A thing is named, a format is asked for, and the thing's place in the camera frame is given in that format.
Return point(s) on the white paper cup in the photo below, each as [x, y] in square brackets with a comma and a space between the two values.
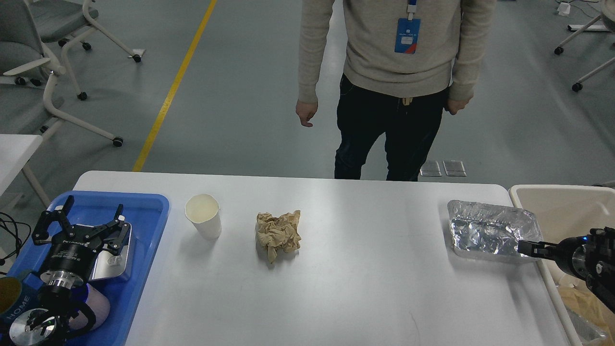
[202, 211]

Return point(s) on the person in beige sweater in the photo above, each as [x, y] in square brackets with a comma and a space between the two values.
[406, 62]

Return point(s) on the blue plastic tray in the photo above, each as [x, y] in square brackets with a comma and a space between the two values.
[147, 214]

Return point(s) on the white side table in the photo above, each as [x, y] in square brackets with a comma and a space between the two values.
[15, 152]

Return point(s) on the floor socket plate right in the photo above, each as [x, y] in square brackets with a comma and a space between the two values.
[454, 168]

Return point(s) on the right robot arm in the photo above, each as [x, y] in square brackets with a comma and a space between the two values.
[590, 258]

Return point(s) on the grey office chair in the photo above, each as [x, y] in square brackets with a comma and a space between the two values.
[32, 72]
[56, 20]

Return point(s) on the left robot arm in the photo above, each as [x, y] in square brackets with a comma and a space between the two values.
[48, 325]

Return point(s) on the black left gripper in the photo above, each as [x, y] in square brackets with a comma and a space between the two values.
[73, 251]

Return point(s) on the beige plastic bin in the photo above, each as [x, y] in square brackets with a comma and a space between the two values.
[565, 211]

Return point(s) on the pink plastic mug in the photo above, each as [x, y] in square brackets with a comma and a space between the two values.
[92, 297]

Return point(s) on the metal rectangular tin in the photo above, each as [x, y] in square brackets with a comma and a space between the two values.
[115, 259]

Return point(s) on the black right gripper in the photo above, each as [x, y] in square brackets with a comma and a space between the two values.
[570, 254]

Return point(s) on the floor socket plate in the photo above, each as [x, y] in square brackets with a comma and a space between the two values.
[431, 168]
[454, 168]

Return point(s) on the aluminium foil tray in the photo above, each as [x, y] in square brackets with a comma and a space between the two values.
[483, 231]

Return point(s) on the crumpled brown paper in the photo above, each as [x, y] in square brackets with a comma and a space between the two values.
[278, 233]

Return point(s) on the dark blue HOME mug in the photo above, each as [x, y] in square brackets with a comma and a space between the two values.
[18, 295]

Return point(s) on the floor socket plate left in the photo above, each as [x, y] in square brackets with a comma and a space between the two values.
[431, 168]

